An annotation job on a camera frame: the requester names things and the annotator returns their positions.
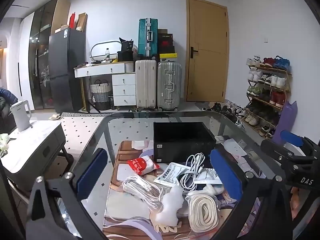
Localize scattered pile of shoes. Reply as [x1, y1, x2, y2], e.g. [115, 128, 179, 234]
[202, 101, 248, 128]

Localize blue puffer jacket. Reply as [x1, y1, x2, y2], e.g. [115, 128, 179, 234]
[0, 87, 19, 110]

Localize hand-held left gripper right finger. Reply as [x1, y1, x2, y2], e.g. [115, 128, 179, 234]
[207, 149, 295, 240]

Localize black white patterned rug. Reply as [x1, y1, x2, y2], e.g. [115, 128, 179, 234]
[61, 112, 113, 117]

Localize woven laundry basket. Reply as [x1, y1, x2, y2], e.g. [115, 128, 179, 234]
[89, 79, 112, 111]

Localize beige suitcase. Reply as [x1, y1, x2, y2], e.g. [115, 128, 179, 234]
[135, 59, 157, 112]

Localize glass top table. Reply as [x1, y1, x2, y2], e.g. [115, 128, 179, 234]
[57, 110, 320, 240]

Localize purple rolled mat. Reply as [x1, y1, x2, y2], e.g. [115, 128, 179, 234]
[271, 101, 298, 144]

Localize yellow black box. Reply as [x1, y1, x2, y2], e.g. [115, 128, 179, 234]
[159, 53, 178, 62]

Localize tall cardboard box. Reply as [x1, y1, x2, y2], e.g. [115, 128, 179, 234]
[76, 13, 88, 32]

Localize black handbag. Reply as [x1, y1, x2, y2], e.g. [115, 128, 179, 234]
[119, 37, 133, 52]

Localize teal suitcase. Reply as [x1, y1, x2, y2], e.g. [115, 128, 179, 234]
[138, 18, 158, 57]

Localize black refrigerator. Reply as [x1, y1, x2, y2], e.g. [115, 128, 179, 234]
[48, 27, 87, 113]

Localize silver suitcase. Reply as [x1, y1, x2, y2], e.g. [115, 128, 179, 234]
[157, 61, 182, 112]

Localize white vanity desk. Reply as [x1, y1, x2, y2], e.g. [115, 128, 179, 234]
[74, 62, 137, 112]

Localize black open box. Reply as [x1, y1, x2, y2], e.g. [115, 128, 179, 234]
[117, 51, 134, 62]

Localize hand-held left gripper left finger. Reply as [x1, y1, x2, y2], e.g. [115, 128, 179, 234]
[26, 148, 108, 240]

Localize wooden shoe rack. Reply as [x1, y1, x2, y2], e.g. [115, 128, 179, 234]
[244, 55, 292, 139]

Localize white charging cable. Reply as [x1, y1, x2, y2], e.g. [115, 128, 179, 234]
[179, 154, 205, 193]

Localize black storage box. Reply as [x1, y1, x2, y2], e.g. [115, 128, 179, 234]
[153, 122, 217, 163]

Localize rows of racked shoes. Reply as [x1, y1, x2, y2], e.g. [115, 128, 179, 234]
[245, 55, 292, 138]

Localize oval mirror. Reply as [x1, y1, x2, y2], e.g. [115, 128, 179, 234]
[89, 40, 122, 63]

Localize wooden door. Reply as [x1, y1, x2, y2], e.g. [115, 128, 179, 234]
[185, 0, 230, 103]

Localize white flowers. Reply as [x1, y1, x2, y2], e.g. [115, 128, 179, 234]
[0, 134, 10, 155]

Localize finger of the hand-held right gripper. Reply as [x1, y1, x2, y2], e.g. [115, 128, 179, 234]
[280, 130, 313, 153]
[261, 139, 300, 167]

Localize red white snack packet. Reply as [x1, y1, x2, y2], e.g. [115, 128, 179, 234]
[127, 156, 160, 176]

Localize white electric kettle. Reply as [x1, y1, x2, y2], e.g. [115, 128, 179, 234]
[9, 100, 33, 132]

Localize black tripod stand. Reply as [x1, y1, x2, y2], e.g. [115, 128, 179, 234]
[84, 76, 101, 113]

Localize grey side table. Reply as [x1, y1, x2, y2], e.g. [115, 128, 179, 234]
[0, 120, 74, 193]

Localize bagged white cable bundle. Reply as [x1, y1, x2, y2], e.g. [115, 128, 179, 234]
[122, 174, 165, 209]

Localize bagged cream webbing strap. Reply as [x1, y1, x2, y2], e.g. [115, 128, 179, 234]
[185, 192, 222, 233]

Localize stack of black boxes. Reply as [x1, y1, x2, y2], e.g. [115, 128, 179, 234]
[157, 29, 175, 54]

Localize glass door cabinet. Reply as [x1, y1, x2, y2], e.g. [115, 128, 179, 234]
[27, 0, 71, 110]

